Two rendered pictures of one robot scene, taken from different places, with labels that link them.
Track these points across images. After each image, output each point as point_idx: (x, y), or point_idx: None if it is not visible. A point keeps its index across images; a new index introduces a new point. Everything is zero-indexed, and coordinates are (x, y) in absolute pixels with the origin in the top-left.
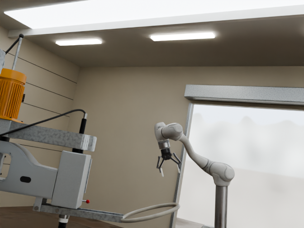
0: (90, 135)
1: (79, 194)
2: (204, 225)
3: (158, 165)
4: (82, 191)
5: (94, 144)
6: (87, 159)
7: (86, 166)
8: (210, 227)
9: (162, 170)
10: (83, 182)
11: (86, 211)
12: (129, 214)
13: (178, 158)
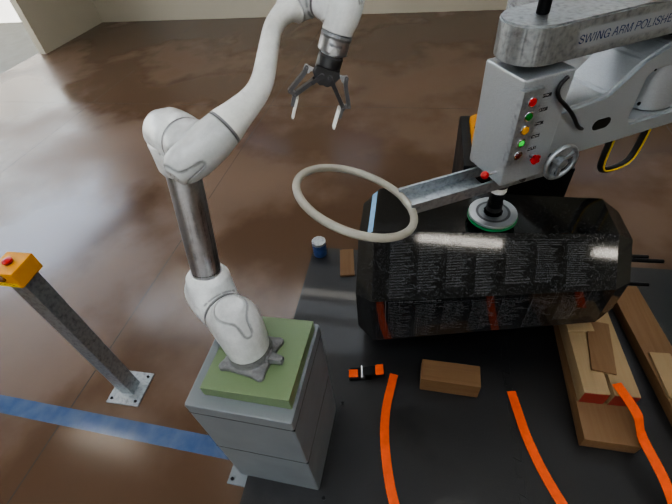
0: (503, 12)
1: (473, 136)
2: (243, 299)
3: (346, 102)
4: (487, 144)
5: (498, 39)
6: (486, 69)
7: (489, 89)
8: (228, 296)
9: (336, 114)
10: (490, 126)
11: (460, 171)
12: (410, 220)
13: (296, 79)
